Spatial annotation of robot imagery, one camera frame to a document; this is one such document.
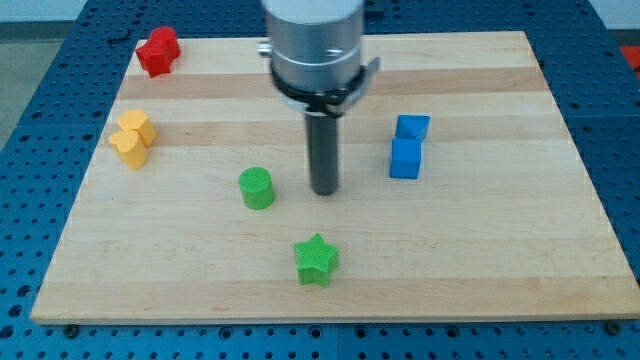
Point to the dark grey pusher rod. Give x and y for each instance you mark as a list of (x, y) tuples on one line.
[(322, 148)]

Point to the green star block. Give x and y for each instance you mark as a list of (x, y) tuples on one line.
[(315, 260)]

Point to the red star block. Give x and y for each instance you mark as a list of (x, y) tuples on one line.
[(154, 58)]

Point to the blue cube block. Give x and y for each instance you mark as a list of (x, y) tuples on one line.
[(406, 158)]

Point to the green cylinder block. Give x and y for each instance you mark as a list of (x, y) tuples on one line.
[(256, 188)]

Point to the blue triangular block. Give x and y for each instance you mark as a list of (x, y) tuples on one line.
[(412, 127)]

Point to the wooden board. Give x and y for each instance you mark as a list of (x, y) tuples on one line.
[(502, 224)]

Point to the red rounded block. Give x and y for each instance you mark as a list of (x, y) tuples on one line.
[(167, 36)]

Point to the yellow hexagon block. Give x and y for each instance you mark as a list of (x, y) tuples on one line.
[(139, 121)]

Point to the yellow heart block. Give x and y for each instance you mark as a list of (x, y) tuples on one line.
[(129, 147)]

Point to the black cable tie clamp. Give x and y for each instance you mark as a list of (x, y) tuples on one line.
[(333, 103)]

